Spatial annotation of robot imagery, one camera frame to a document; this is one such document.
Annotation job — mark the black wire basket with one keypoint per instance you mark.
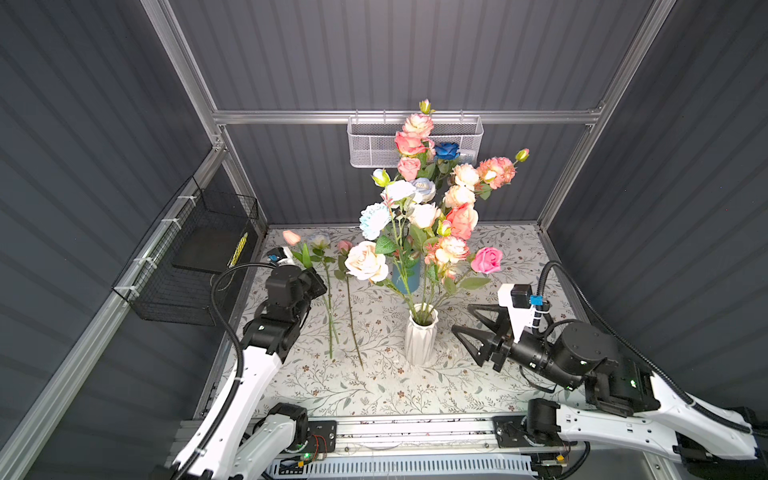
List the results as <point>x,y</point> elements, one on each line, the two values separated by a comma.
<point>172,281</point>

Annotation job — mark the small pale pink rose stem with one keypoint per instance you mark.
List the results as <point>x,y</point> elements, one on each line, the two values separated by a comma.
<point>408,168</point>

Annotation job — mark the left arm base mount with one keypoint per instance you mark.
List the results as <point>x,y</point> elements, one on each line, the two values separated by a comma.
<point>320,437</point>

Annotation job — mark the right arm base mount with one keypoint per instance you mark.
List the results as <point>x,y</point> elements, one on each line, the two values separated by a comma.
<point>510,431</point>

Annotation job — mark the cream rose stem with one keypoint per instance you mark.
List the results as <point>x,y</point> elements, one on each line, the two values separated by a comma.
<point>371,260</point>

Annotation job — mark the floral patterned table mat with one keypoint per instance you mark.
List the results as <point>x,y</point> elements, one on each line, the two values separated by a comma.
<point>370,375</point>

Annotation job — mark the peach rose flower stem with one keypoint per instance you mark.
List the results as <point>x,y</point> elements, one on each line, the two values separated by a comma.
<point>498,172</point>

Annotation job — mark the white peony flower stem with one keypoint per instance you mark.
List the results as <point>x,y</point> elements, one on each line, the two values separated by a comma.
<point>462,191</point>

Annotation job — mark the white blue flower spray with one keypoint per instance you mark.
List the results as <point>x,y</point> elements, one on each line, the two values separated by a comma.
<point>388,216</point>

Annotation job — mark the small pink tulip bud stem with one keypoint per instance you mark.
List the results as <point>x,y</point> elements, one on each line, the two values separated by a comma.
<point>296,250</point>

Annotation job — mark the large pink rose stem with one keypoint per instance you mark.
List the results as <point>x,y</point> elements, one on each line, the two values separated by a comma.
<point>411,146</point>

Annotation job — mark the pile of artificial flowers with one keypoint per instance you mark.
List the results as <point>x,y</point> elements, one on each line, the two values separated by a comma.
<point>327,259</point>

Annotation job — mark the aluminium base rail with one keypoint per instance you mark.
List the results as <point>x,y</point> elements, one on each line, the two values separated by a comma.
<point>467,433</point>

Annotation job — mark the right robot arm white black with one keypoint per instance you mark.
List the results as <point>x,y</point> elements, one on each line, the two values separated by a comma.
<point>600,394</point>

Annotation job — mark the white wire mesh basket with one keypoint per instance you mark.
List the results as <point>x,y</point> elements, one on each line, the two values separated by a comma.
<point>372,138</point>

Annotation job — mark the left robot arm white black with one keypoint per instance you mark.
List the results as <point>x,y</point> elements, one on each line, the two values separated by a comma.
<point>218,450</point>

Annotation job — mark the white ribbed ceramic vase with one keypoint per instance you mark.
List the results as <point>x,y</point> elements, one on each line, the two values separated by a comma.
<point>421,333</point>

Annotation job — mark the pink carnation flower stem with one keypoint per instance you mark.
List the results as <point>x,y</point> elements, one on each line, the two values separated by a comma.
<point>421,124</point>

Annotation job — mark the peach peony flower stem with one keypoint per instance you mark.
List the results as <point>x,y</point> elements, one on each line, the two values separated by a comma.
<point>441,239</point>

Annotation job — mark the pale white pink rose stem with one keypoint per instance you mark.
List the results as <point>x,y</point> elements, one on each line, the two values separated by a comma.
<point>421,219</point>

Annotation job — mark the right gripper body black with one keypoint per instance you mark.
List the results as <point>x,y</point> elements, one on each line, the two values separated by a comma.
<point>530,352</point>

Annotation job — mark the pink coral rose stem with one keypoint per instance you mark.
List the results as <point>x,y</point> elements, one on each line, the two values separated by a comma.
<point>463,221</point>

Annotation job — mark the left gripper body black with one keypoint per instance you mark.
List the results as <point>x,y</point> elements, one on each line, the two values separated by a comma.
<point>311,289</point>

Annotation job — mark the magenta pink rose stem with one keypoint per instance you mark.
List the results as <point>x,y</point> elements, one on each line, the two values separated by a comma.
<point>487,261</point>

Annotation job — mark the blue artificial rose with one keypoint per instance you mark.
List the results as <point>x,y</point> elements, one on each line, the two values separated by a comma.
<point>446,157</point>

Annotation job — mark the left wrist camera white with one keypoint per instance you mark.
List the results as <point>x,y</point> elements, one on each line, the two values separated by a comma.
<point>280,256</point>

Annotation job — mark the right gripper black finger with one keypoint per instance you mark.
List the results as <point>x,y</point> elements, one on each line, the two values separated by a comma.
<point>494,317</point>
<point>479,344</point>

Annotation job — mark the blue ceramic vase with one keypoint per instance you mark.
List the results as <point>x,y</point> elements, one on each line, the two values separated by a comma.
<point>408,279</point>

